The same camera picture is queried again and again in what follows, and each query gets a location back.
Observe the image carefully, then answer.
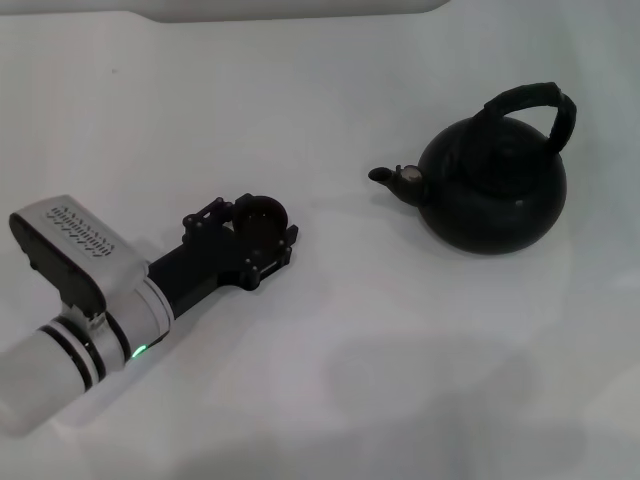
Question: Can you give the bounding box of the dark brown ceramic teacup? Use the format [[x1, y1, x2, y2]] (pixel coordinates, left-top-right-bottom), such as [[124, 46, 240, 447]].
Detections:
[[233, 195, 290, 247]]

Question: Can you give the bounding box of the silver black wrist camera box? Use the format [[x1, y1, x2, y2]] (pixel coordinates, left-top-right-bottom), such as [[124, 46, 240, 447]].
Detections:
[[8, 194, 149, 321]]

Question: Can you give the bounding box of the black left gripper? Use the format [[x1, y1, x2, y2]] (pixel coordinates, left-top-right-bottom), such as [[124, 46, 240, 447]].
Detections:
[[148, 196, 301, 313]]

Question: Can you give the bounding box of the dark round teapot with handle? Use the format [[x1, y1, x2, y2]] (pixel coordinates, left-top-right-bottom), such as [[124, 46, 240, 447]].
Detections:
[[367, 82, 578, 255]]

